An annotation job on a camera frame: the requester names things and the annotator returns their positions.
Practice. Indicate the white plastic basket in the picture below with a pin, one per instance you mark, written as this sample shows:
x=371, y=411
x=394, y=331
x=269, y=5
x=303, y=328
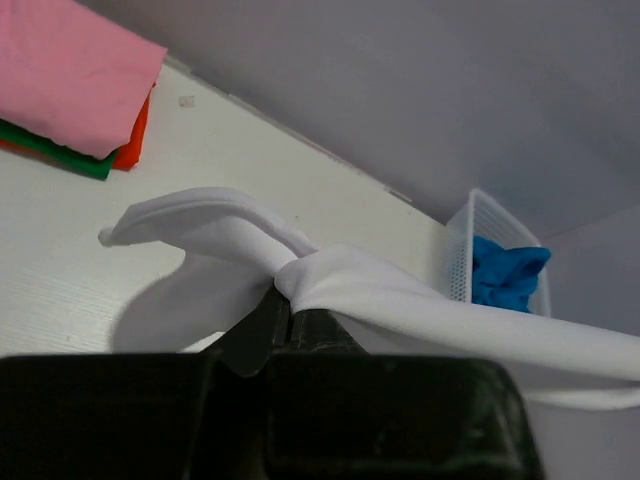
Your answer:
x=483, y=216

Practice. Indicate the white t shirt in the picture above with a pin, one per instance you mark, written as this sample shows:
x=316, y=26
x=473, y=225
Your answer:
x=236, y=250

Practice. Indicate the blue t shirt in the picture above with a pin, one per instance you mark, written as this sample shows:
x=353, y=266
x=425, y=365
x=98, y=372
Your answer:
x=505, y=278

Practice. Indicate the orange folded t shirt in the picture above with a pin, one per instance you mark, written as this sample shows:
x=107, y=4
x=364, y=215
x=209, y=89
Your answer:
x=128, y=155

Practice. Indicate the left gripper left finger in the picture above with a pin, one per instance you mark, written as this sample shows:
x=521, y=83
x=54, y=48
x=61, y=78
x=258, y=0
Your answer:
x=141, y=416

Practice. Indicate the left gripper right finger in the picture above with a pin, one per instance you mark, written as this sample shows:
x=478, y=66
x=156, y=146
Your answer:
x=335, y=411

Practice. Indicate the pink folded t shirt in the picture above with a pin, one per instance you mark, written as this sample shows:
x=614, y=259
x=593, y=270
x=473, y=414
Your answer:
x=73, y=76

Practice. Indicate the green folded t shirt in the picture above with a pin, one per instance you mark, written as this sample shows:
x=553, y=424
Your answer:
x=18, y=138

